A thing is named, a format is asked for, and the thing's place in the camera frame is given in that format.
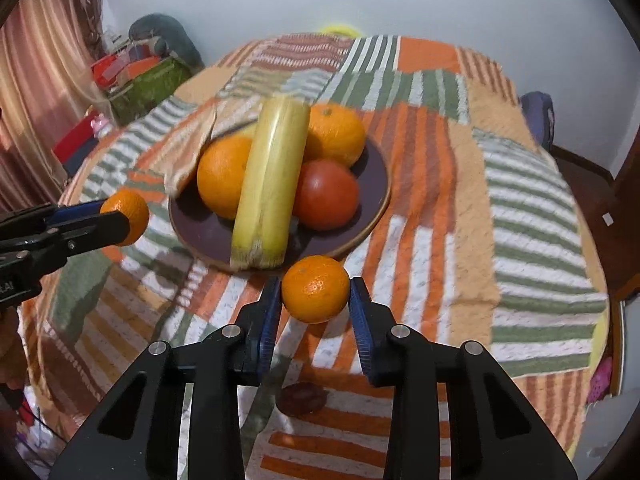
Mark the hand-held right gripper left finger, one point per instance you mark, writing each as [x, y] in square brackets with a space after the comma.
[270, 330]

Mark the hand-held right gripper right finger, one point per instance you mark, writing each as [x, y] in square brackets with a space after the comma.
[361, 330]

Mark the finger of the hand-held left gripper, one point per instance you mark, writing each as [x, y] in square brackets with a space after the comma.
[90, 232]
[75, 212]

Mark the small mandarin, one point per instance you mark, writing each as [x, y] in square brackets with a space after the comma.
[131, 215]
[316, 290]

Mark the purple round plate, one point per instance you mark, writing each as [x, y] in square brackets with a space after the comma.
[210, 235]

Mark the red tomato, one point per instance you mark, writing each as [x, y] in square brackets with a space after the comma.
[330, 195]

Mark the large orange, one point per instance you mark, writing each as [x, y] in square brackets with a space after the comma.
[222, 177]
[337, 132]

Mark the person's left hand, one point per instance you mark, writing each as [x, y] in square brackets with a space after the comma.
[10, 360]

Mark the red flat box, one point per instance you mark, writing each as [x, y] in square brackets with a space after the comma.
[75, 142]

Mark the dark red jujube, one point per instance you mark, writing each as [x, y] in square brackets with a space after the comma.
[301, 399]

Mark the pink bunny toy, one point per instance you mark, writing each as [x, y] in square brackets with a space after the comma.
[100, 125]

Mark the striped brown curtain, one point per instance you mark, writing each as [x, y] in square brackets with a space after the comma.
[45, 85]

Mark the green storage box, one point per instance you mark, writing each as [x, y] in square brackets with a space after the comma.
[150, 90]

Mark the striped patchwork blanket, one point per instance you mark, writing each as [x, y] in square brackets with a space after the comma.
[450, 210]

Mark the red gift bags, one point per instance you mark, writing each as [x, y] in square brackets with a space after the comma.
[112, 67]

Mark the pink slipper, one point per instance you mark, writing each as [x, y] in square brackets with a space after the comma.
[600, 380]

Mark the small white floor scrap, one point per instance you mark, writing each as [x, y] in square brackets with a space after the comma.
[608, 219]

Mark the blue backpack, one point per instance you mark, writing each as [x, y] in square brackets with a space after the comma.
[539, 117]

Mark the brown wooden door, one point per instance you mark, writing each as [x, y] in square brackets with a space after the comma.
[627, 220]

